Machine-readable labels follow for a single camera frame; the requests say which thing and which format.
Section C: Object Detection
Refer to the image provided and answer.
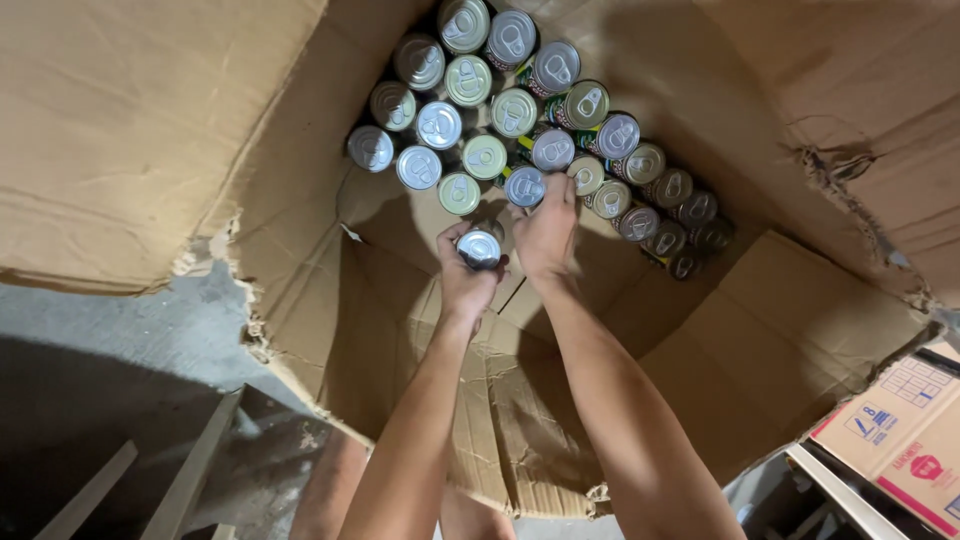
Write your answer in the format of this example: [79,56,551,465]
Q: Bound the person's right hand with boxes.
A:
[510,171,582,291]

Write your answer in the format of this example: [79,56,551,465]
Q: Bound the person's left hand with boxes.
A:
[435,219,512,321]

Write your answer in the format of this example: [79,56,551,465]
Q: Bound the silver-lid tin can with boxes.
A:
[455,219,506,272]

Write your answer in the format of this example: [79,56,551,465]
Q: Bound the silver-lid can green label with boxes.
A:
[503,165,549,210]

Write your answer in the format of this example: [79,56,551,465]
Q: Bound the group of tin cans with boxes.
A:
[346,0,737,283]

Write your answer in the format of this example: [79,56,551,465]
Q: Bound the person's right leg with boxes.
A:
[438,486,519,540]

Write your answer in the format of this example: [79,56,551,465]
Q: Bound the person's leg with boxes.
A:
[438,486,519,540]
[288,430,370,540]

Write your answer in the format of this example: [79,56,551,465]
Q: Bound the person's left leg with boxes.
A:
[288,430,370,540]

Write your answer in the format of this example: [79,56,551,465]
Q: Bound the wide wooden plank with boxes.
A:
[138,385,246,540]

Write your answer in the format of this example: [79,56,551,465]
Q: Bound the large torn brown cardboard box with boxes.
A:
[0,0,960,521]

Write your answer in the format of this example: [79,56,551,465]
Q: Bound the brown carton with printed labels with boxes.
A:
[809,341,960,538]

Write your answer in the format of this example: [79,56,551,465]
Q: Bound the narrow wooden plank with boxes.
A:
[33,439,141,540]

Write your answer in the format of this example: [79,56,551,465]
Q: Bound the white metal shelf rail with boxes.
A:
[783,442,913,540]

